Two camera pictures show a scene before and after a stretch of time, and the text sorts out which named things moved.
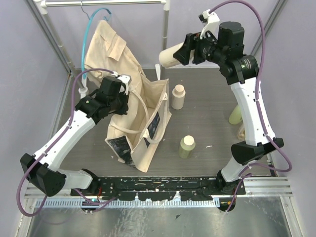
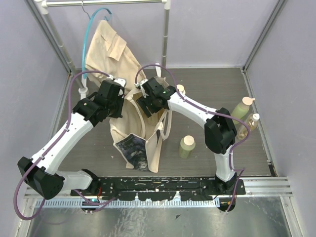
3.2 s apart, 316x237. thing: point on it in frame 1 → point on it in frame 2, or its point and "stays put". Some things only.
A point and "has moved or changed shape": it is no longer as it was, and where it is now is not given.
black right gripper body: x=211 y=51 → x=149 y=101
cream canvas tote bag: x=135 y=137 has moved or changed shape
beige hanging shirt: x=106 y=50 stays put
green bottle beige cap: x=187 y=145 stays put
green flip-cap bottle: x=235 y=116 stays put
